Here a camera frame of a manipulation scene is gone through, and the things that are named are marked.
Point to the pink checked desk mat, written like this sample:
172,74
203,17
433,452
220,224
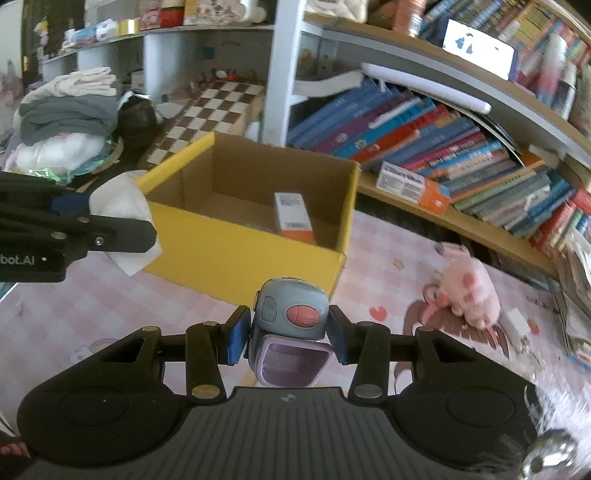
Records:
138,314

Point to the row of books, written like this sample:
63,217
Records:
521,23
415,134

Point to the dark bag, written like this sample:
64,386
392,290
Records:
134,120

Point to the white paper tissue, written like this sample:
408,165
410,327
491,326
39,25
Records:
122,198

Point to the brown white chessboard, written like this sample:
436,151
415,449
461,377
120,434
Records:
207,110

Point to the pink plush toy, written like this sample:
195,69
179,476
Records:
471,286

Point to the small white paper piece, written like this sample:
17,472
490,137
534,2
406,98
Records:
515,323

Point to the white wooden bookshelf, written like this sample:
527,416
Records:
277,69

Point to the white quilted bag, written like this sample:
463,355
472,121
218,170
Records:
337,9

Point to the yellow cardboard box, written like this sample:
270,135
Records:
231,258

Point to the pile of papers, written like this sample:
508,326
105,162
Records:
577,295

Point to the grey toy with red button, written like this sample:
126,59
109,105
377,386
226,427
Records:
286,309

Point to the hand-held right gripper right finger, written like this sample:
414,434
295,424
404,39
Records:
339,339

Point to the white orange toothpaste box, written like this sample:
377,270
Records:
293,214
406,184

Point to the grey folded cloth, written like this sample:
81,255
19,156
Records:
64,115

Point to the white plastic bag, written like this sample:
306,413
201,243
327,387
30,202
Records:
55,152

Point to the shiny metal knob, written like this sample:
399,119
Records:
549,454

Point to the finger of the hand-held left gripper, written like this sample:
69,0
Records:
115,233
74,203

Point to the beige folded cloth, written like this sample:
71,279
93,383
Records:
87,81

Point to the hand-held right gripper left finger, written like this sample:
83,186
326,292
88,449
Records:
238,337

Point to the white flat bar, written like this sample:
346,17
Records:
415,83

